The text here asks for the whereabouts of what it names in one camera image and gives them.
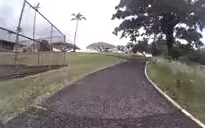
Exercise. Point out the distant spreading tree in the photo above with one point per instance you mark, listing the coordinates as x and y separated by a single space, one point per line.
101 45

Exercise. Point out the dark asphalt path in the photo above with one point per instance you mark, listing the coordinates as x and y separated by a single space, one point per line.
116 96

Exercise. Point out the pale kerb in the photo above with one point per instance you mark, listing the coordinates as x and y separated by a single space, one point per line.
163 95

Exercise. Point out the large dark tree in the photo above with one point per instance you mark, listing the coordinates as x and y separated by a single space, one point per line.
166 20

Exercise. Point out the grass verge with weeds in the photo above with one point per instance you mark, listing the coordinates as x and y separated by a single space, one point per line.
183 86

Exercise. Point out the brown dirt ground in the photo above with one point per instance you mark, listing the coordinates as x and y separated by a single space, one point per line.
10 71

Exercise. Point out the low building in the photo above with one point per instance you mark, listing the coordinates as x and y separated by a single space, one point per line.
3 44

